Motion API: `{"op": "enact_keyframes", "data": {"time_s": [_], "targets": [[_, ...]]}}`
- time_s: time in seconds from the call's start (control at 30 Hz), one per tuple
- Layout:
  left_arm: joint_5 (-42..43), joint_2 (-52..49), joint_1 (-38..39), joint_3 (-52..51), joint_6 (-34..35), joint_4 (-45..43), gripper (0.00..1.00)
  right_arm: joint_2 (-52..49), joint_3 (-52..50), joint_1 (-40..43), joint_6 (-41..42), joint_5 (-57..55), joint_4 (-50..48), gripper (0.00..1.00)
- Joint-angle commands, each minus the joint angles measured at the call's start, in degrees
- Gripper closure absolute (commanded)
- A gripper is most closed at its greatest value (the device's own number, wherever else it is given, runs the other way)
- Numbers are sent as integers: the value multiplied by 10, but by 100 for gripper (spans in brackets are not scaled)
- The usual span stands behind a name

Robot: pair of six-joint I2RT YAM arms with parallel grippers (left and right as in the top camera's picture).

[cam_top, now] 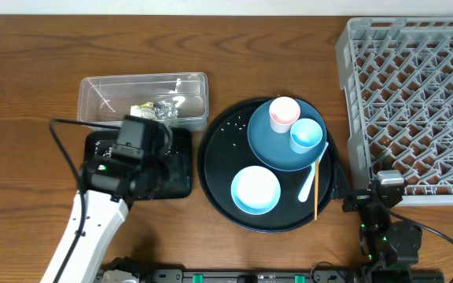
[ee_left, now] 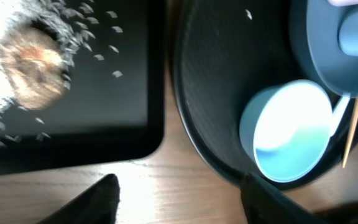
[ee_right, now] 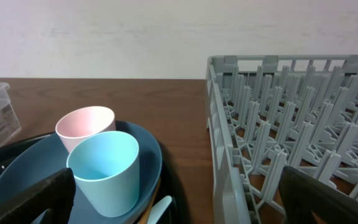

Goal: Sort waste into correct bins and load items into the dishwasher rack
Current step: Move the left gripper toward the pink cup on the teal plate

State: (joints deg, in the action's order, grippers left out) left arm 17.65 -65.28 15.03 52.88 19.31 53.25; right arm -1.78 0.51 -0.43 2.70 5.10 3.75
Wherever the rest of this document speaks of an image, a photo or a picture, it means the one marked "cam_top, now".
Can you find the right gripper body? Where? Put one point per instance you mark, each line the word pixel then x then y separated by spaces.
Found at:
pixel 357 198

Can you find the wooden chopstick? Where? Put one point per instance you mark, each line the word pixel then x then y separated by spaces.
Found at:
pixel 316 189

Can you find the light blue spoon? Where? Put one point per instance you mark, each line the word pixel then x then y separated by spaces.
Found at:
pixel 306 187

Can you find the light blue cup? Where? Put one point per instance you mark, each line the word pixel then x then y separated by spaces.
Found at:
pixel 305 134

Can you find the dark blue plate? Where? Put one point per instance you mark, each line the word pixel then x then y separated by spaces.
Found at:
pixel 273 149

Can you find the light blue bowl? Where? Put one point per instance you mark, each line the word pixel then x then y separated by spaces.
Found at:
pixel 255 190

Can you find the pink cup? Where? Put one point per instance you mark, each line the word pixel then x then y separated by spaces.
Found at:
pixel 283 113

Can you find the foil wrapper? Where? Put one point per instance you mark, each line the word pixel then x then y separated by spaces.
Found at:
pixel 166 109

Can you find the yellow green snack wrapper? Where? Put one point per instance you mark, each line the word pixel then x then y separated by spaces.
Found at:
pixel 147 105

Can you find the white paper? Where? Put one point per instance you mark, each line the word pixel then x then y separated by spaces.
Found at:
pixel 146 113

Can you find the pile of white rice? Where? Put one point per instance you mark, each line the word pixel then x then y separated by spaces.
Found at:
pixel 103 148

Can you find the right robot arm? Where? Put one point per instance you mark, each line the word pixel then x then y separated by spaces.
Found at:
pixel 391 246

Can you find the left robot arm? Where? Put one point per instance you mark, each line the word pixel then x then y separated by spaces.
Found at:
pixel 94 221

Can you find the grey dishwasher rack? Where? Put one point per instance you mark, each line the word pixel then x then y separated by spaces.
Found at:
pixel 397 77

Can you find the round black tray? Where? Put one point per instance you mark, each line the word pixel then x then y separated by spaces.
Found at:
pixel 224 151

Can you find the black rectangular tray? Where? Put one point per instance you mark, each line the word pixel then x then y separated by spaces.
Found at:
pixel 167 177

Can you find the clear plastic bin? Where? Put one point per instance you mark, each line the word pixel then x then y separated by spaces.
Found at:
pixel 107 99

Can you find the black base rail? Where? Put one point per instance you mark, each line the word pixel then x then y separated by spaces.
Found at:
pixel 180 276

